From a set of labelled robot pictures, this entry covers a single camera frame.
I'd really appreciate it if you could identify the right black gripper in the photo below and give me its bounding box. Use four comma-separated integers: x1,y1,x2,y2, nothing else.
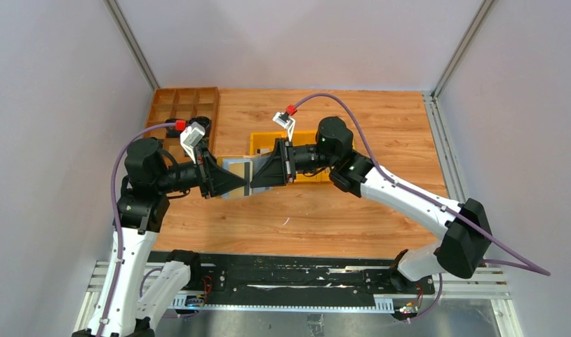
250,138,337,188

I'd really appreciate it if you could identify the middle yellow bin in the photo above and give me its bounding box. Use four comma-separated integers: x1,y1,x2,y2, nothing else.
291,131,320,183

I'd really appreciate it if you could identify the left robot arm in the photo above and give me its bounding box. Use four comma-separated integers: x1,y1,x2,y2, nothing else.
73,138,246,336

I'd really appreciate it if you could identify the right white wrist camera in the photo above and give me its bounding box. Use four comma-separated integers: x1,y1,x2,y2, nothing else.
272,105,297,141

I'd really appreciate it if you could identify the black coiled band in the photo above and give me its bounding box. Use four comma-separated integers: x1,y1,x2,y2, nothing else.
190,116,212,139
166,124,181,138

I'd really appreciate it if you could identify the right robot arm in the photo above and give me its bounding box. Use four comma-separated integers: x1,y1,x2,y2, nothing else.
250,117,491,293

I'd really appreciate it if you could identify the purple cable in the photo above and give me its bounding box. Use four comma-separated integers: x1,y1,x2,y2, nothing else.
285,93,552,322
95,119,188,337

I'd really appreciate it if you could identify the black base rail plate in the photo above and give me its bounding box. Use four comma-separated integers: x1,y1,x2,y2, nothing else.
200,253,435,309

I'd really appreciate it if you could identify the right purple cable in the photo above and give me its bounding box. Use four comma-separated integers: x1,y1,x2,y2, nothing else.
285,93,552,322

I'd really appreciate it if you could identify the wooden compartment tray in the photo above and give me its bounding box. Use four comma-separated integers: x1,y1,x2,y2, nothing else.
145,87,220,163

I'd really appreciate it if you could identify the left yellow bin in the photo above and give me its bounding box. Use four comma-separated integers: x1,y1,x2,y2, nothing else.
249,131,286,155

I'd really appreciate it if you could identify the right yellow bin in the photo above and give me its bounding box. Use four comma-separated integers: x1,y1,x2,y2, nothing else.
316,137,355,183

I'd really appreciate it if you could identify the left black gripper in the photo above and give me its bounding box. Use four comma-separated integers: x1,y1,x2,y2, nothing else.
156,145,248,199

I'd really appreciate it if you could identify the yellow leather card holder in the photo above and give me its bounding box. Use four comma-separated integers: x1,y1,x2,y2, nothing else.
217,154,273,199

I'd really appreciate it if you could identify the yellow bin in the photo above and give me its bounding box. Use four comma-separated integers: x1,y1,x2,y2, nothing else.
249,131,286,155
291,131,320,183
316,137,355,183

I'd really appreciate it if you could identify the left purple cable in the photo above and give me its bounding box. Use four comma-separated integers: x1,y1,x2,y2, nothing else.
95,119,188,337

